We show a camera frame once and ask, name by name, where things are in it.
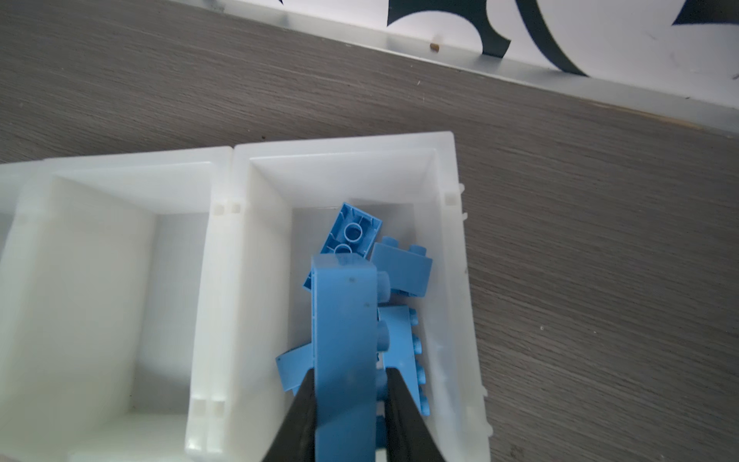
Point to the white bin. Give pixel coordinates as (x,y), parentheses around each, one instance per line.
(280,203)
(101,267)

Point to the blue lego brick cluster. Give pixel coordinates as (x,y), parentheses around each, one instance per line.
(346,291)

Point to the right white bin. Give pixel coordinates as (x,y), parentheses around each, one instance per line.
(280,203)

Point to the middle white bin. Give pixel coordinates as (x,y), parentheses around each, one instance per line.
(101,267)

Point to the blue lego brick bottom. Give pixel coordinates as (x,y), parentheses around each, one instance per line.
(404,351)

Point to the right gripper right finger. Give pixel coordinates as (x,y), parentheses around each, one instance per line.
(408,438)

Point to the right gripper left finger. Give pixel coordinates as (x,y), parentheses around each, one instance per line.
(295,440)

